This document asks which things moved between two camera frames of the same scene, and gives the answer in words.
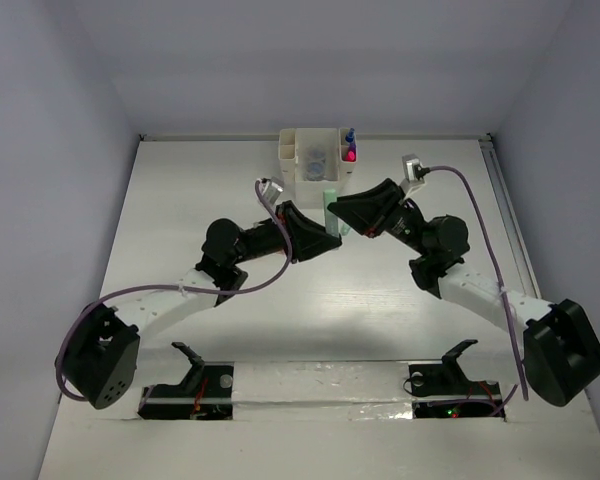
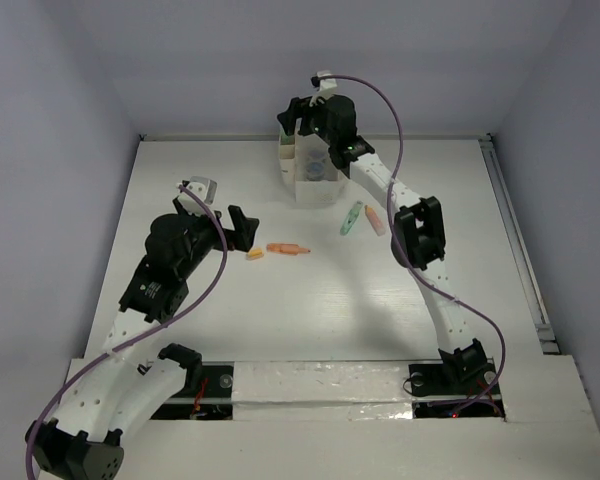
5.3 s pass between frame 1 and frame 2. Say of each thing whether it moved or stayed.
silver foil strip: stayed
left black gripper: moved
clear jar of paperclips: stayed
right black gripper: moved
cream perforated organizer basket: stayed
